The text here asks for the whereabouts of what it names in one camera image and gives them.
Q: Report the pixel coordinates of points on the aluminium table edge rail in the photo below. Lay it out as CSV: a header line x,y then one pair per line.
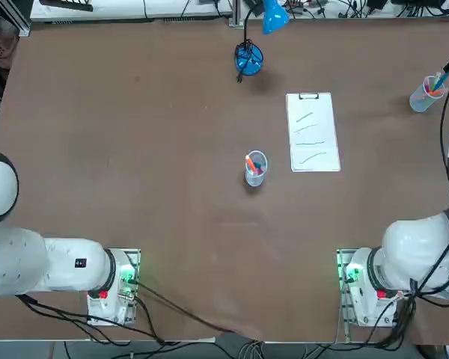
x,y
97,20

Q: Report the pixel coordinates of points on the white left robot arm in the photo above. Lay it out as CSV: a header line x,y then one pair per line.
x,y
52,265

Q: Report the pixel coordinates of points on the orange highlighter pen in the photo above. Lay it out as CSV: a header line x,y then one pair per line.
x,y
437,91
251,164

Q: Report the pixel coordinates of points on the white paper with blue lines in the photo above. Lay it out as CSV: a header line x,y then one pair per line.
x,y
313,127

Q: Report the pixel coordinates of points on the clear plastic cup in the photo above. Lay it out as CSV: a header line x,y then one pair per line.
x,y
419,102
255,179

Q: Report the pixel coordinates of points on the black ridged power supply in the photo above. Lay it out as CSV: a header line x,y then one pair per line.
x,y
67,4

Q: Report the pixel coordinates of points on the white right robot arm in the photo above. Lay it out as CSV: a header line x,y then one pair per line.
x,y
415,250

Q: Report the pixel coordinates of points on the blue desk lamp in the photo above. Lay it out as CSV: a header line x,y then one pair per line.
x,y
275,16

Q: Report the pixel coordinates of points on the blue marker pen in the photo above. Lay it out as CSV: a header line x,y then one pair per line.
x,y
440,80
259,165

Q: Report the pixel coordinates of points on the clipboard with black clip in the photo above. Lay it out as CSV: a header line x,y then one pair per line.
x,y
313,131

